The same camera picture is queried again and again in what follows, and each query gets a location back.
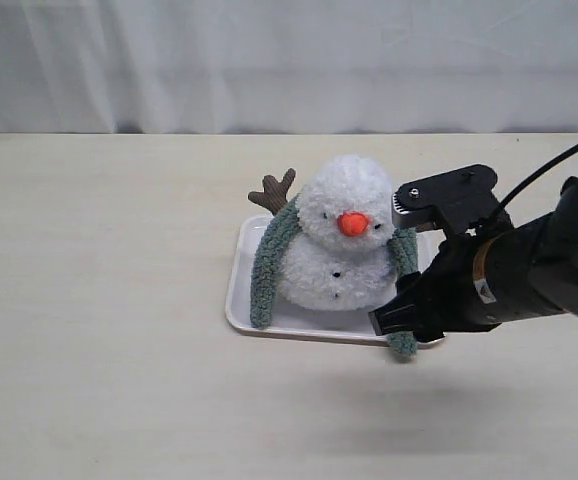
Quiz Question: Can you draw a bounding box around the white plush snowman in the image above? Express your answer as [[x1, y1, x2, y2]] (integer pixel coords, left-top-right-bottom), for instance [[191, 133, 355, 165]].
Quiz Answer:
[[250, 154, 415, 324]]

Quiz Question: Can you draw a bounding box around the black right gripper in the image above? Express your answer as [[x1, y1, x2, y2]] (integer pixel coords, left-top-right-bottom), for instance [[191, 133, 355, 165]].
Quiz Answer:
[[368, 234, 494, 343]]

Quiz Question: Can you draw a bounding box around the teal fuzzy scarf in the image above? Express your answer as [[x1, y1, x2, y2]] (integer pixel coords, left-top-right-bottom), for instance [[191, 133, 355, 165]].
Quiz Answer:
[[248, 195, 423, 363]]

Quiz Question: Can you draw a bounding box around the black camera cable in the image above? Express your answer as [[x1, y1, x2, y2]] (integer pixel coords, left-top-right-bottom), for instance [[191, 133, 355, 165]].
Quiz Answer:
[[473, 127, 578, 231]]

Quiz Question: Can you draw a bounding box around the white plastic tray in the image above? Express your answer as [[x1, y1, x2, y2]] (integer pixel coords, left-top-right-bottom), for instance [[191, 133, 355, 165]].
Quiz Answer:
[[224, 214, 445, 347]]

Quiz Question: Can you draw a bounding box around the white curtain backdrop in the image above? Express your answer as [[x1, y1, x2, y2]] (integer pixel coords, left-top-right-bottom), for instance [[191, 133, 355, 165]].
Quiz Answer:
[[0, 1, 578, 134]]

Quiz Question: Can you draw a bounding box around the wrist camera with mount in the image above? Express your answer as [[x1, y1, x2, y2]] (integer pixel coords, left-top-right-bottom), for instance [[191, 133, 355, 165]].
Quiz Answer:
[[392, 164, 500, 237]]

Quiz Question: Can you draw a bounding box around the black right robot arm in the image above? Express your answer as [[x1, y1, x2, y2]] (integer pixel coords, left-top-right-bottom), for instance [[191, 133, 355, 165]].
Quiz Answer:
[[368, 164, 578, 342]]

